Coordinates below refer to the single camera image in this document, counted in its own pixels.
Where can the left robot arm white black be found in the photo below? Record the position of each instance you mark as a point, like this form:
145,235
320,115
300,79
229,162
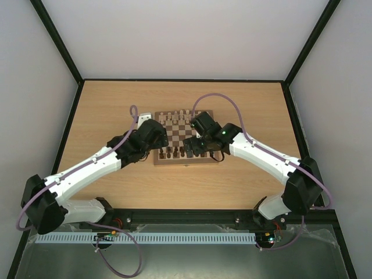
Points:
47,201

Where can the black aluminium rail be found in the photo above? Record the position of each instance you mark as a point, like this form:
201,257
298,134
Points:
129,218

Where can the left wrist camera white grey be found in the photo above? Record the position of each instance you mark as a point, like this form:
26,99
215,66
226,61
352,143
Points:
143,117

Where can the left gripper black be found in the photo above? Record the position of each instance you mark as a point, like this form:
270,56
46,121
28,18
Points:
159,143

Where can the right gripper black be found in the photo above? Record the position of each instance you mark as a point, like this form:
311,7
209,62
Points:
191,143

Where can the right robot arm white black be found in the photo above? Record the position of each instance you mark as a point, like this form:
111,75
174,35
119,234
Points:
300,177

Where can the wooden chess board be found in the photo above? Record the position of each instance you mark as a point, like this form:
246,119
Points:
178,128

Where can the white slotted cable duct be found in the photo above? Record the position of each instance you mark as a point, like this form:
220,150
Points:
147,238

